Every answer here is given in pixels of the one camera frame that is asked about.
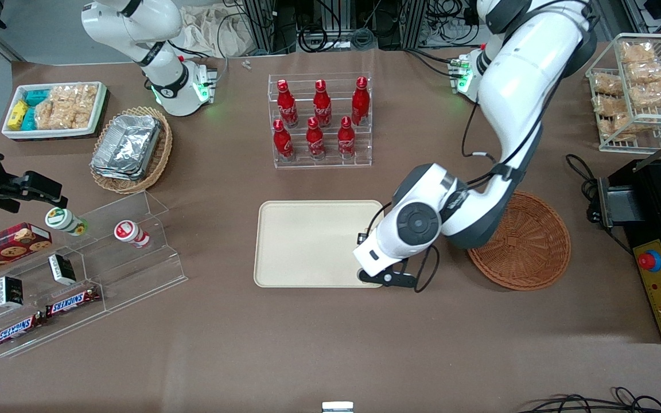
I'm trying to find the beige plastic tray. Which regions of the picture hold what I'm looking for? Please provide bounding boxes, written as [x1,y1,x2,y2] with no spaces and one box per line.
[254,200,388,289]

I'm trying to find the light oval wicker basket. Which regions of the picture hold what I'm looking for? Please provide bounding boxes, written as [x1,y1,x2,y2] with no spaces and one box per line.
[89,106,173,195]

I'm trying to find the brown wicker basket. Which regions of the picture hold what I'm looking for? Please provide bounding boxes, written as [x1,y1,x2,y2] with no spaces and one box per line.
[466,190,571,291]

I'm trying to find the green capped yogurt bottle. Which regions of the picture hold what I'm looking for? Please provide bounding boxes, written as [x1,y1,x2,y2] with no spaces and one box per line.
[44,207,90,237]

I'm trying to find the red cookie box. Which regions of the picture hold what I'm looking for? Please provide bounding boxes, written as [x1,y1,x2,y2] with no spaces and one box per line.
[0,222,53,282]

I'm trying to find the bagged rice crackers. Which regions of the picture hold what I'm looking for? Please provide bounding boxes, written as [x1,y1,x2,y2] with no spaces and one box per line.
[48,84,99,114]
[34,102,94,131]

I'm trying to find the small black white box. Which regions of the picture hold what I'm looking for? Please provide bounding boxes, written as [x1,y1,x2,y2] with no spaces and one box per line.
[0,276,25,309]
[48,254,77,286]

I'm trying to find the yellow snack packet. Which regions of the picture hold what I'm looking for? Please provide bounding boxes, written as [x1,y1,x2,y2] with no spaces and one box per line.
[7,100,29,131]

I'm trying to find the clear acrylic bottle rack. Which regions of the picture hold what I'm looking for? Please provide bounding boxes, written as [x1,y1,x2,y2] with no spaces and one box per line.
[267,72,373,169]

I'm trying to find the red capped yogurt bottle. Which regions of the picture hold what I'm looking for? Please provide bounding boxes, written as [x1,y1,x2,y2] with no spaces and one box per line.
[114,220,152,249]

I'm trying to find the stack of foil trays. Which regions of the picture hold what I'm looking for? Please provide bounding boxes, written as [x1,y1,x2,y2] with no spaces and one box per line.
[90,114,162,182]

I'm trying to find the red cola bottle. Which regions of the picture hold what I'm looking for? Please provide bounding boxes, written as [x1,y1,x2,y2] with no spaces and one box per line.
[305,116,327,161]
[313,79,333,128]
[351,76,371,127]
[337,116,357,160]
[276,79,299,128]
[272,119,295,162]

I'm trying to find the white plastic bin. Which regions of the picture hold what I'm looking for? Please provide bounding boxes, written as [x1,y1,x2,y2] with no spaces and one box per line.
[1,81,108,140]

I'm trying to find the Snickers bar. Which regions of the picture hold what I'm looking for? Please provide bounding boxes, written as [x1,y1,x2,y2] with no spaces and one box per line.
[45,286,102,318]
[0,314,45,350]

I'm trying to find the clear acrylic stepped shelf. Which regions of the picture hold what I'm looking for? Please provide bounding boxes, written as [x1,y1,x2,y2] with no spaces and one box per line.
[0,190,189,360]

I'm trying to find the white cloth bag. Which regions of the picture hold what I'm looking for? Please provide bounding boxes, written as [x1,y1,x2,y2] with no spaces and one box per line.
[179,5,254,59]

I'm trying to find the bagged fried snack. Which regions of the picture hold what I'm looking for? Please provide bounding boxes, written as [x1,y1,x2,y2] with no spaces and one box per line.
[591,73,625,96]
[593,94,631,118]
[629,80,661,111]
[620,41,659,65]
[597,114,634,139]
[626,60,661,84]

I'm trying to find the black countertop appliance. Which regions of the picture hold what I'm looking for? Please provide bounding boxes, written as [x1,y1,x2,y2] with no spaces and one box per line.
[588,157,661,270]

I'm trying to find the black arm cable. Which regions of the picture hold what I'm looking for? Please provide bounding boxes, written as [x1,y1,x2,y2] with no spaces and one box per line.
[365,11,590,294]

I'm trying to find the grey coiled cable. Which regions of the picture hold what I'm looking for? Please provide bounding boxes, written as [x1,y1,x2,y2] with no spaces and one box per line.
[351,28,375,51]

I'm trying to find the black coiled cable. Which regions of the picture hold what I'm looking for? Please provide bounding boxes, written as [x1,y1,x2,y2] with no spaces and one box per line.
[298,23,344,53]

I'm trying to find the black table cable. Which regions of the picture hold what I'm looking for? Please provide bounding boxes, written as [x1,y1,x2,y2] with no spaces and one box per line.
[565,153,635,256]

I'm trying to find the white wire basket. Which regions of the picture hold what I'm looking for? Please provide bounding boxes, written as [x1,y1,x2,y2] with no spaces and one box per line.
[585,33,661,155]

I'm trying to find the black floor cables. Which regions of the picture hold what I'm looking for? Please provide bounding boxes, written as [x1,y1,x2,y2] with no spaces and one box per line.
[523,387,661,413]

